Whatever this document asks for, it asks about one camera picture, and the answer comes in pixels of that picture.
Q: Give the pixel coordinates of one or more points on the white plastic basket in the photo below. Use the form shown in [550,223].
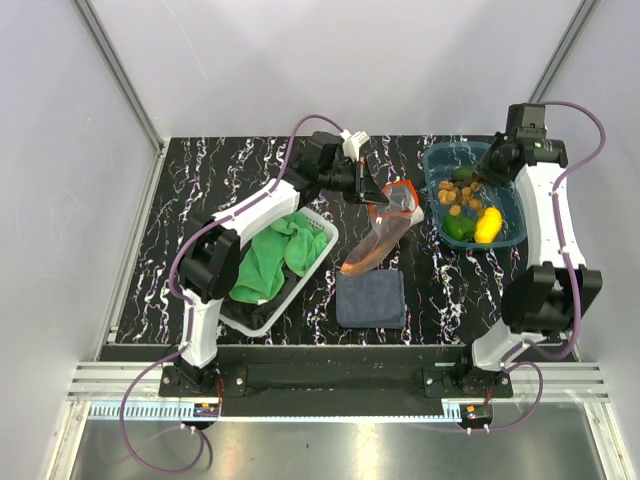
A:
[332,234]

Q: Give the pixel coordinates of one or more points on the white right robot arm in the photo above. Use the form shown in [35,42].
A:
[543,308]

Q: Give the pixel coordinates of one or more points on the clear zip top bag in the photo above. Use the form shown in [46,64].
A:
[403,202]

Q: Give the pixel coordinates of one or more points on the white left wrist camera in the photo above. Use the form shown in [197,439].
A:
[352,143]

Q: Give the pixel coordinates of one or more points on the folded dark blue towel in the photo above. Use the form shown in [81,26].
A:
[372,300]

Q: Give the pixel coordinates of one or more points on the brown fake nuts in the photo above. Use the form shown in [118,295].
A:
[459,195]

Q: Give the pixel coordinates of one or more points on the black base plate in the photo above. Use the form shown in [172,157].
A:
[330,382]

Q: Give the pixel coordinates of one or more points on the black cloth in basket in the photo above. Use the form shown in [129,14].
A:
[255,316]

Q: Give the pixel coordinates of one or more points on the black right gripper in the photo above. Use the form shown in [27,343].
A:
[486,172]

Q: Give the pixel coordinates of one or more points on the yellow fake lemon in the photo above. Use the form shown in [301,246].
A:
[488,226]

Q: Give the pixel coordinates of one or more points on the blue transparent container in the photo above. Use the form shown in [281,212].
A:
[469,213]

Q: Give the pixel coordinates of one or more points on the green cloth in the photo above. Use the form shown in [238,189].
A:
[292,242]

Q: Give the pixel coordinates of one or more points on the green fake pepper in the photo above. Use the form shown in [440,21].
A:
[459,227]

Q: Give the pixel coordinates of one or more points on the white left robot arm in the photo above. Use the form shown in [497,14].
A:
[207,264]

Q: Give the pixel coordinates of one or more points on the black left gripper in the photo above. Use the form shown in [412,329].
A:
[372,193]

